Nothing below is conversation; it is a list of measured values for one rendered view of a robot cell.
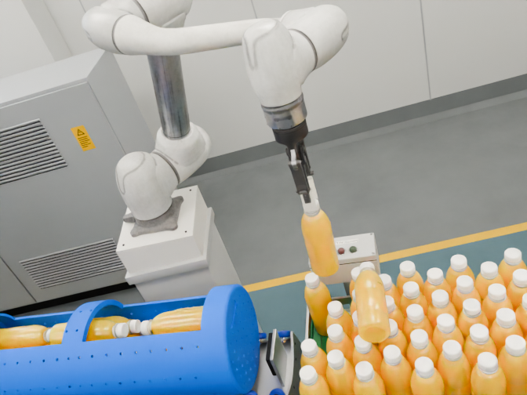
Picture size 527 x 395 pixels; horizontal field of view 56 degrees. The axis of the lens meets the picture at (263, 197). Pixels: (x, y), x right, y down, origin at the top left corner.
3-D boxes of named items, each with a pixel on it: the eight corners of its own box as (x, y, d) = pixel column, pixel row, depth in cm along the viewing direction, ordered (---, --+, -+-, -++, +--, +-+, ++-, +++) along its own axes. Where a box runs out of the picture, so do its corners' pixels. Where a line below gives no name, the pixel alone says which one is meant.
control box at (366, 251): (316, 263, 160) (309, 240, 155) (378, 255, 155) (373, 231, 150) (315, 286, 153) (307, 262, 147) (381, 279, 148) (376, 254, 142)
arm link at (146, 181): (123, 213, 184) (96, 167, 171) (158, 184, 193) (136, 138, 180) (150, 226, 175) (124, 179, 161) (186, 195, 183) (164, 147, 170)
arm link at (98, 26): (102, 19, 119) (143, -4, 125) (62, 10, 129) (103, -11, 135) (122, 68, 127) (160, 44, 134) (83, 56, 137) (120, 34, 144)
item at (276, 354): (279, 356, 145) (267, 329, 138) (287, 356, 144) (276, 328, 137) (276, 387, 137) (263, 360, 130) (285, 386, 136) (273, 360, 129)
